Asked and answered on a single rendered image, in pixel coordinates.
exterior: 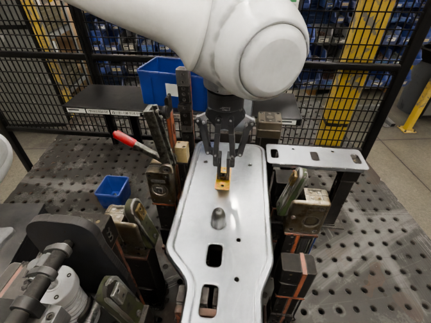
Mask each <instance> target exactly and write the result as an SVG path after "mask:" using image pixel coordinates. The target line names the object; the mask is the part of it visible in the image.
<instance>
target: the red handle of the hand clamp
mask: <svg viewBox="0 0 431 323"><path fill-rule="evenodd" d="M112 135H113V138H115V139H116V140H118V141H120V142H122V143H124V144H126V145H128V146H130V147H132V148H135V149H136V150H138V151H140V152H142V153H144V154H146V155H148V156H150V157H151V158H153V159H155V160H157V161H159V162H160V163H161V161H160V157H159V155H158V153H157V152H156V151H154V150H152V149H150V148H149V147H147V146H145V145H143V144H142V143H140V142H138V141H137V140H136V139H134V138H132V137H130V136H128V135H127V134H125V133H123V132H121V131H119V130H117V131H114V132H113V133H112Z"/></svg>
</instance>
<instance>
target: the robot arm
mask: <svg viewBox="0 0 431 323"><path fill-rule="evenodd" d="M61 1H63V2H65V3H68V4H70V5H72V6H75V7H77V8H79V9H80V10H83V11H85V12H87V13H90V14H92V15H94V16H96V17H99V18H100V19H103V20H105V21H107V22H110V23H112V24H115V25H116V26H119V27H121V28H124V29H127V30H128V31H131V32H133V33H136V34H138V35H141V36H143V37H146V38H148V39H151V40H154V41H155V42H158V43H160V44H162V45H164V46H166V47H168V48H170V49H171V50H173V51H174V52H175V53H176V54H177V55H178V56H179V57H180V59H181V61H182V62H183V64H184V66H185V68H186V70H189V71H191V72H193V73H195V74H197V75H199V76H201V77H203V84H204V86H205V88H207V104H208V106H207V109H206V112H205V113H202V114H200V113H198V114H197V115H196V119H195V122H196V124H197V125H198V127H199V129H200V133H201V137H202V141H203V146H204V149H205V153H206V154H211V155H212V156H213V166H215V167H217V179H220V174H221V155H222V151H219V142H220V136H221V129H227V130H228V134H229V148H230V151H228V152H227V158H226V180H230V167H233V168H234V167H235V157H236V156H238V157H241V156H242V155H243V152H244V149H245V146H246V142H247V140H248V136H249V133H250V131H251V129H252V128H253V127H254V125H255V117H254V116H248V115H246V112H245V110H244V99H248V100H252V101H265V100H269V99H273V98H275V97H278V96H279V95H282V94H283V93H284V92H286V91H287V90H288V89H290V88H291V87H292V86H293V84H294V82H295V81H296V79H297V77H298V76H299V75H300V72H301V70H302V68H303V66H304V63H305V60H306V58H307V56H308V54H309V35H308V30H307V26H306V24H305V21H304V19H303V17H302V15H301V13H300V12H299V10H298V9H297V8H296V7H295V5H294V4H293V3H292V2H291V1H290V0H61ZM207 118H208V119H209V121H210V122H211V123H212V124H213V126H214V127H215V135H214V147H212V146H211V143H210V137H209V134H208V128H207ZM242 120H244V129H243V132H242V136H241V140H240V143H239V147H238V149H235V128H236V127H237V126H238V125H239V123H240V122H241V121H242ZM12 161H13V151H12V147H11V145H10V143H9V141H8V140H7V139H6V138H5V137H4V136H2V135H1V134H0V184H1V182H2V181H3V179H4V177H5V176H6V174H7V172H8V171H9V169H10V167H11V164H12ZM14 234H15V230H14V228H12V227H7V228H0V250H1V248H2V247H3V246H4V244H5V243H6V242H7V241H8V240H9V239H11V237H12V236H14Z"/></svg>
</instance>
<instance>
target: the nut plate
mask: <svg viewBox="0 0 431 323"><path fill-rule="evenodd" d="M223 170H226V167H221V174H220V179H217V175H216V179H215V187H214V188H215V189H217V190H229V189H230V181H231V173H232V168H230V180H226V171H223ZM221 185H224V187H221Z"/></svg>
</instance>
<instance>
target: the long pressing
mask: <svg viewBox="0 0 431 323"><path fill-rule="evenodd" d="M219 151H222V155H221V166H222V167H226V158H227V152H228V151H230V148H229V143H226V142H220V143H219ZM204 162H207V163H204ZM249 164H250V165H251V166H249ZM231 168H232V173H231V181H230V189H229V190H217V189H215V188H214V187H215V182H216V175H217V167H215V166H213V156H212V155H211V154H206V153H205V149H204V146H203V141H200V142H198V143H197V144H196V146H195V148H194V152H193V155H192V158H191V161H190V165H189V169H188V171H187V175H186V178H185V182H184V184H183V188H182V192H181V195H180V199H179V201H178V205H177V208H176V212H175V214H174V219H173V222H172V225H171V228H170V232H169V235H168V238H167V242H166V245H165V251H166V255H167V258H168V260H169V261H170V262H171V264H172V265H173V267H174V268H175V269H176V271H177V272H178V273H179V275H180V276H181V278H182V279H183V281H184V283H185V297H184V300H183V306H182V312H181V316H180V323H263V318H262V294H263V291H264V288H265V285H266V283H267V280H268V278H269V275H270V273H271V271H272V268H273V263H274V256H273V239H272V230H271V213H270V203H269V187H268V178H267V161H266V151H265V149H264V148H263V147H260V146H259V145H255V144H246V146H245V149H244V152H243V155H242V156H241V157H238V156H236V157H235V167H234V168H233V167H231ZM217 207H220V208H222V209H223V210H224V212H225V214H226V225H225V227H224V228H223V229H214V228H213V227H212V225H211V223H212V212H213V210H214V209H215V208H217ZM238 238H239V239H240V240H241V241H240V242H238V241H237V239H238ZM212 244H214V245H220V246H221V247H222V248H223V252H222V259H221V265H220V266H219V267H209V266H208V265H207V264H206V262H207V253H208V247H209V246H210V245H212ZM235 277H238V278H239V281H238V282H235V281H234V278H235ZM205 285H214V286H216V287H218V298H217V310H216V315H215V317H213V318H206V317H201V316H200V315H199V305H200V300H201V292H202V288H203V286H205Z"/></svg>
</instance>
